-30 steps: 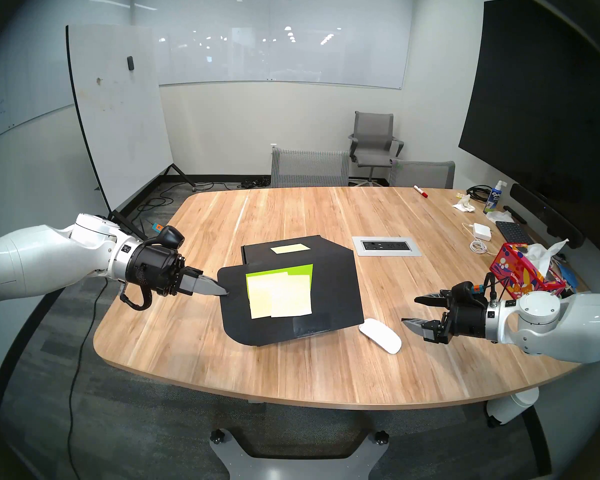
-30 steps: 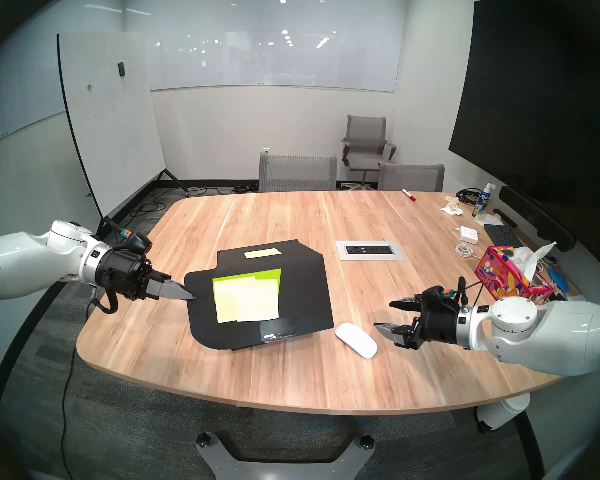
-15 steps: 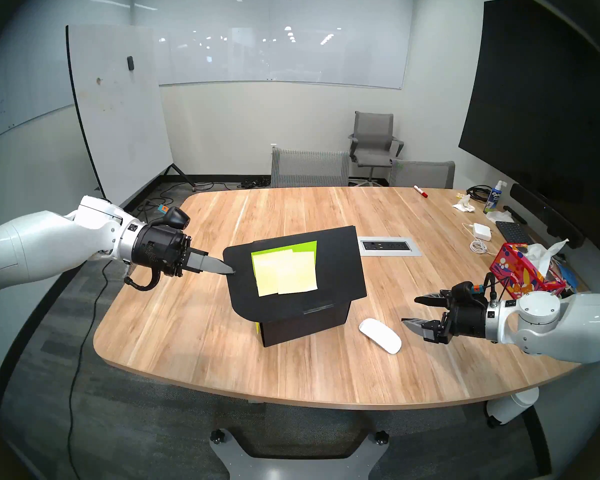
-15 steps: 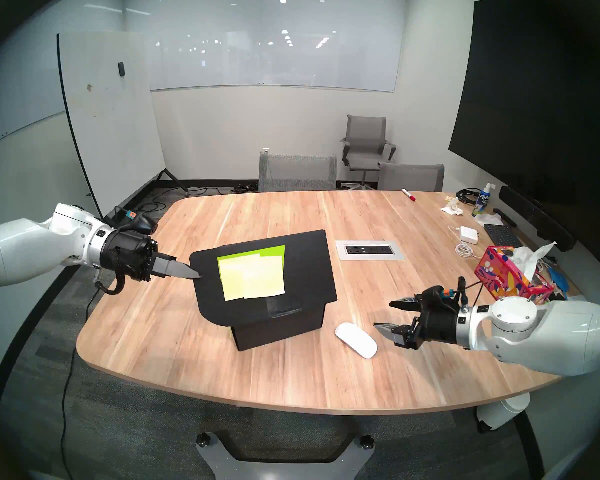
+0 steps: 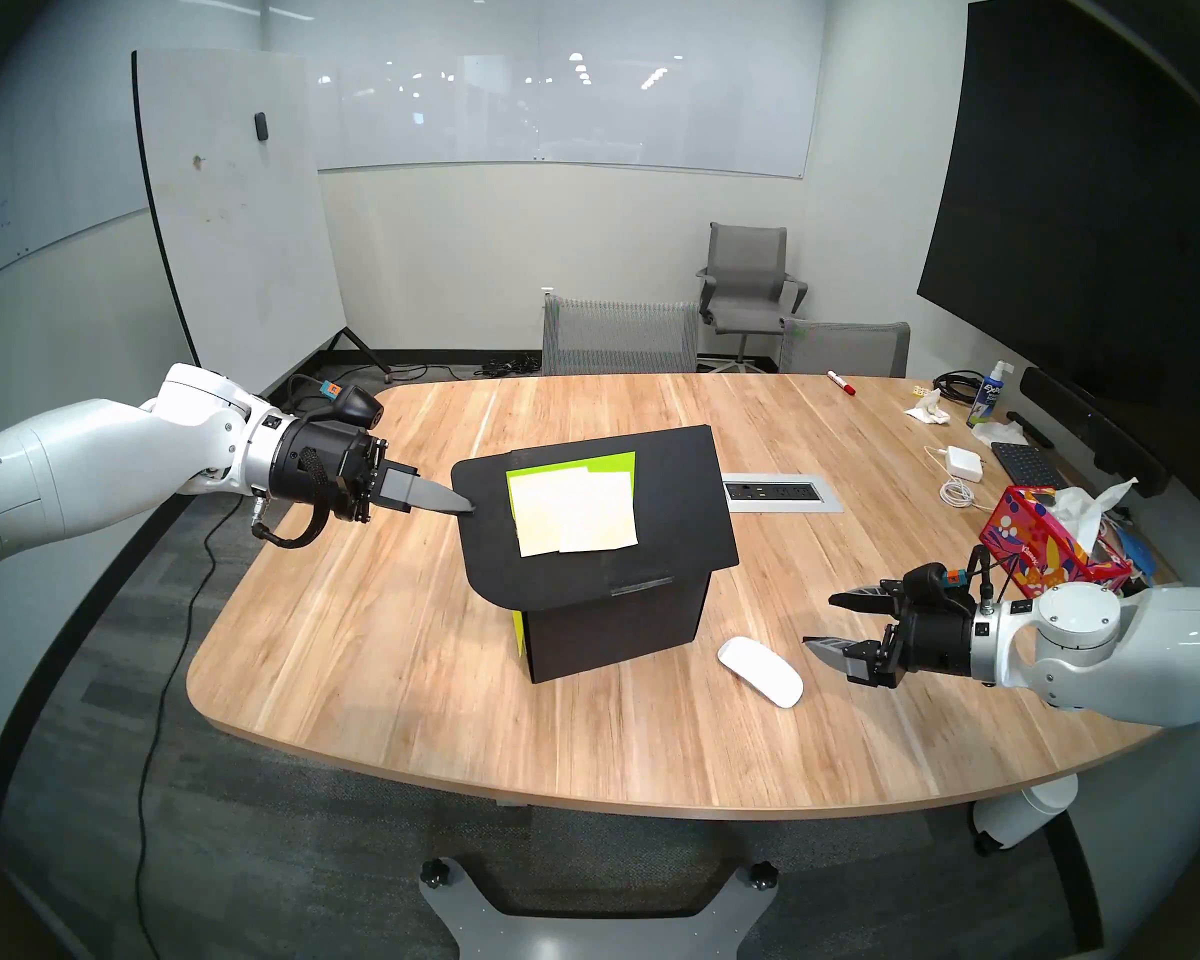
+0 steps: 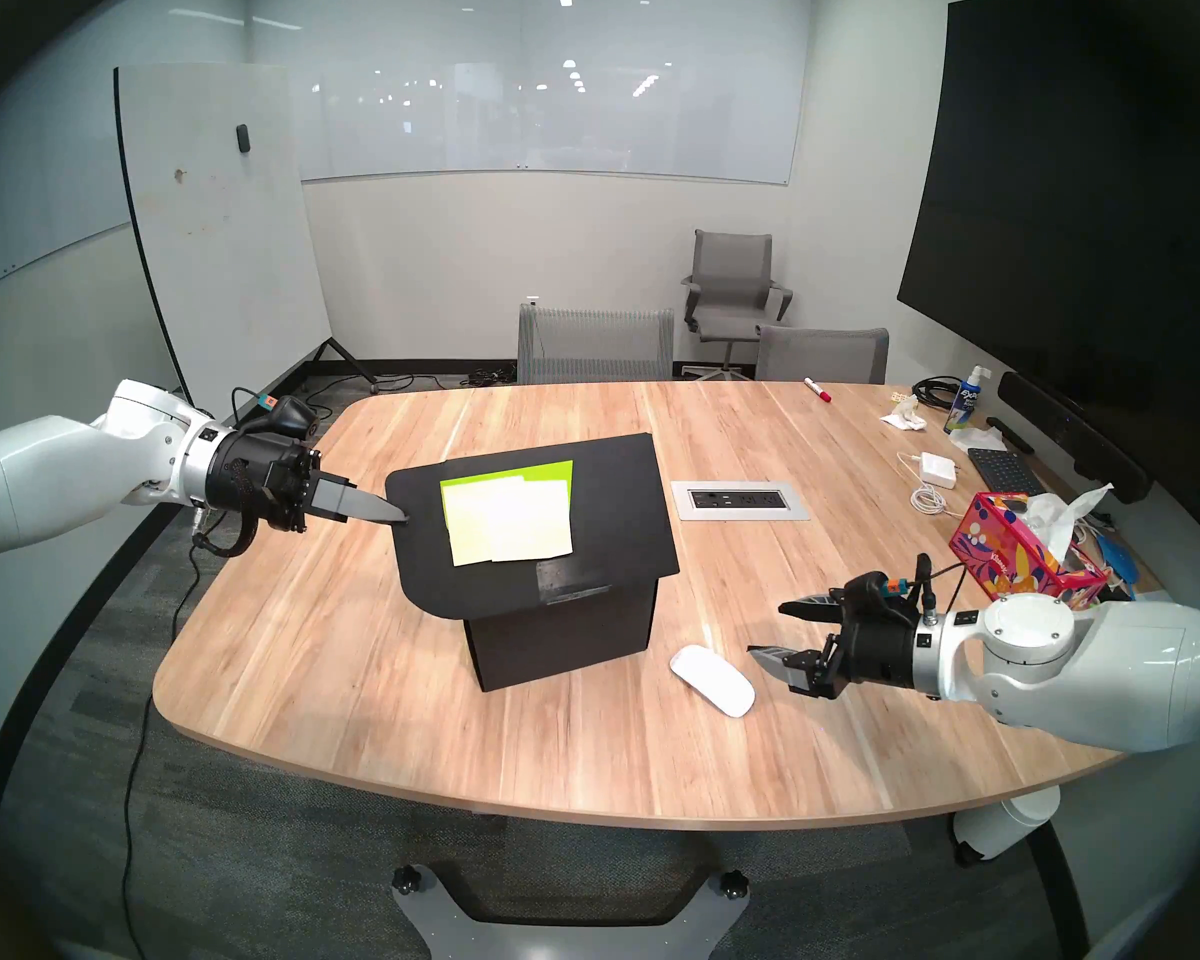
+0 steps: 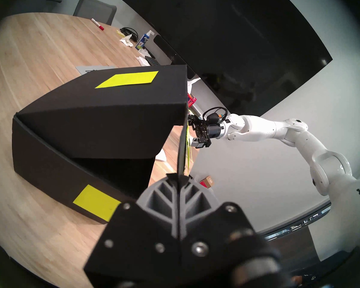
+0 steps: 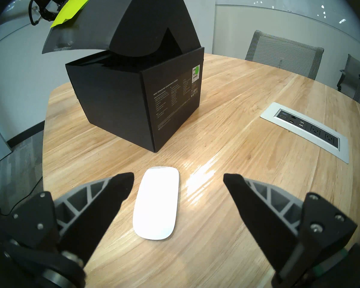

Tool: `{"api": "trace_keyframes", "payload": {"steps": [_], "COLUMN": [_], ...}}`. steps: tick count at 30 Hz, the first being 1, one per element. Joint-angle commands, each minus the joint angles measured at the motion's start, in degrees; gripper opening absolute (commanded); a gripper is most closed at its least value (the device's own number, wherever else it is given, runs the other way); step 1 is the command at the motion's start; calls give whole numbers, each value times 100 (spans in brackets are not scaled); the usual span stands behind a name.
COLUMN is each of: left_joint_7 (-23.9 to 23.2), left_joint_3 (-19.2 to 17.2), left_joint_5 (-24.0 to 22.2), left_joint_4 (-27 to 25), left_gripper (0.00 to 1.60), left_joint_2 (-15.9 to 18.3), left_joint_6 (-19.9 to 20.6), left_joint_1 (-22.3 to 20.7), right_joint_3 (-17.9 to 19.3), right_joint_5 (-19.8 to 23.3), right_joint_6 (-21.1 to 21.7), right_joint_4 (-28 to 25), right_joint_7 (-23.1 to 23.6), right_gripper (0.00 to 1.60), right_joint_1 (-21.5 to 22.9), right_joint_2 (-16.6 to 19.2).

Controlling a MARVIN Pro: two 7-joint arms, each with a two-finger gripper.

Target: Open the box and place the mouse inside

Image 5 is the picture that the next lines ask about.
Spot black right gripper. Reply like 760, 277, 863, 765
802, 584, 981, 691

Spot grey ribbed mesh chair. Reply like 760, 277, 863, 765
542, 294, 701, 376

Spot pale yellow sticky note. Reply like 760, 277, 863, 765
558, 470, 639, 553

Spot black left wrist cable loop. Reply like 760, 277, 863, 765
250, 496, 336, 550

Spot large black wall screen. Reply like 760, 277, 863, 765
917, 0, 1200, 384

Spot black keyboard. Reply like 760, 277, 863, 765
990, 441, 1069, 491

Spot black video sound bar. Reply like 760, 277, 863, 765
1020, 366, 1171, 497

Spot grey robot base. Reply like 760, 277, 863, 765
418, 856, 779, 960

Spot white tissue in box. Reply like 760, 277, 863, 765
1045, 478, 1139, 559

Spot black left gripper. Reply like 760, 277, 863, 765
270, 418, 477, 524

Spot whiteboard cleaner spray bottle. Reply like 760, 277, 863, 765
967, 361, 1016, 429

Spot wall whiteboard with writing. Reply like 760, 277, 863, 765
0, 98, 149, 294

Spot grey table power outlet plate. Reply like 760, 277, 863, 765
723, 475, 844, 515

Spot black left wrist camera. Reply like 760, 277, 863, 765
318, 380, 383, 429

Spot glass wall board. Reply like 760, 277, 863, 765
305, 48, 821, 179

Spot black cardboard box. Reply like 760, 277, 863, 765
450, 425, 742, 684

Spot grey office chair with armrests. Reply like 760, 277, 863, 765
697, 222, 809, 369

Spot white adapter cable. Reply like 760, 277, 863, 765
923, 446, 991, 511

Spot colourful red tissue box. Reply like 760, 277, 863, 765
980, 485, 1133, 594

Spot mobile whiteboard on stand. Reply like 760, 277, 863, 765
132, 50, 396, 389

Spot white computer mouse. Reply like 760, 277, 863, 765
717, 636, 806, 710

